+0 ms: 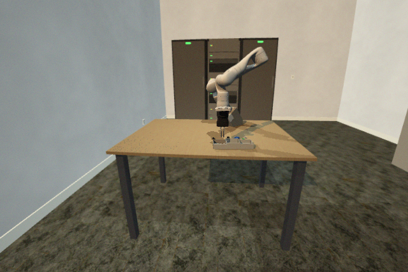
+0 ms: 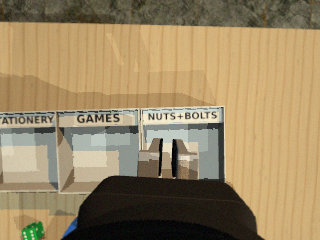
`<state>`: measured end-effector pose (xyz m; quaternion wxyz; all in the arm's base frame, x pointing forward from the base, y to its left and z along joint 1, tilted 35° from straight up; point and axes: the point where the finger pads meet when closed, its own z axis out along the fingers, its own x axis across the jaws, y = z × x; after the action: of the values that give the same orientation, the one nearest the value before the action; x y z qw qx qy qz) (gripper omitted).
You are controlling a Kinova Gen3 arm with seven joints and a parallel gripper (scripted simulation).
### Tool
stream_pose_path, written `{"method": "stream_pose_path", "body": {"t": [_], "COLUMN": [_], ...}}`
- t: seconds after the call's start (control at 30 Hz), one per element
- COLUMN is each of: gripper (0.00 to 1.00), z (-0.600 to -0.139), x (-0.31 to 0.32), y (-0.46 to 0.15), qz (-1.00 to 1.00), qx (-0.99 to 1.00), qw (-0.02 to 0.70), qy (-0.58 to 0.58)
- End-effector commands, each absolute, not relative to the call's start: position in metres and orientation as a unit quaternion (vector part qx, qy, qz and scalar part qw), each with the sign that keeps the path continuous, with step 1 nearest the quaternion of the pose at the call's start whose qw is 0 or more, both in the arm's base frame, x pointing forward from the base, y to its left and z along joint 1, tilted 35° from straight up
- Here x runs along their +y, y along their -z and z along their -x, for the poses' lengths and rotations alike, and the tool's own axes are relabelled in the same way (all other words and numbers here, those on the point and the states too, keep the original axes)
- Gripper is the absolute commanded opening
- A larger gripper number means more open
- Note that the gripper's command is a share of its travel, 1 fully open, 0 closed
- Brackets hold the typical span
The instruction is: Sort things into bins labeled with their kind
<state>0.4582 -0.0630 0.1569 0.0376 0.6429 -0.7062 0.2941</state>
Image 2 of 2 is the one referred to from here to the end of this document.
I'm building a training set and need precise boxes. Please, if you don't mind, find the green die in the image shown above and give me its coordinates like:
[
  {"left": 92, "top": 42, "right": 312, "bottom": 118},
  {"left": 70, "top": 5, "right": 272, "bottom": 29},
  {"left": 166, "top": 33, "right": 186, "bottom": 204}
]
[{"left": 21, "top": 221, "right": 44, "bottom": 240}]

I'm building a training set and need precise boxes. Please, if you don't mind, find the blue 9v battery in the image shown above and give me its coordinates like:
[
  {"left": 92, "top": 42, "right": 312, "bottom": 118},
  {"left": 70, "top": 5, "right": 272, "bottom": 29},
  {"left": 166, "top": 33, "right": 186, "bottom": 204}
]
[{"left": 63, "top": 217, "right": 77, "bottom": 237}]

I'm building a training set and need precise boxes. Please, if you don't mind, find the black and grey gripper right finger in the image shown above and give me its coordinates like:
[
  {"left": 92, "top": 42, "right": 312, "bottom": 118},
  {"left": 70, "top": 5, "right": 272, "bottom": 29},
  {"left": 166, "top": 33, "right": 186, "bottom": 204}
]
[{"left": 171, "top": 139, "right": 199, "bottom": 180}]

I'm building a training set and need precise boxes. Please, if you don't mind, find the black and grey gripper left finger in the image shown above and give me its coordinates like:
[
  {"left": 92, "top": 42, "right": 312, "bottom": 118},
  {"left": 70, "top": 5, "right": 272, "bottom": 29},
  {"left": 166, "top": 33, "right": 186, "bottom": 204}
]
[{"left": 137, "top": 138, "right": 163, "bottom": 178}]

